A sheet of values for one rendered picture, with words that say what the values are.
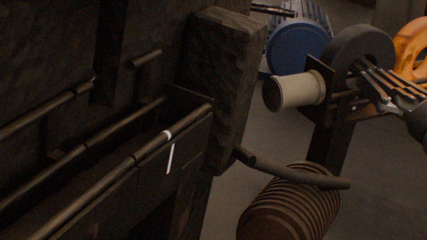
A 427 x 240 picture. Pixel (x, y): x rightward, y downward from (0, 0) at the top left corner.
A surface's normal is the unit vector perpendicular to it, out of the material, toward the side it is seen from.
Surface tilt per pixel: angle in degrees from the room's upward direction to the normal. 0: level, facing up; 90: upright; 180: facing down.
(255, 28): 23
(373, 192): 0
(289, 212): 14
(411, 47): 90
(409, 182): 0
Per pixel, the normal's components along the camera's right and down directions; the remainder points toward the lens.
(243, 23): 0.18, -0.89
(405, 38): -0.63, -0.41
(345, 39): -0.43, -0.62
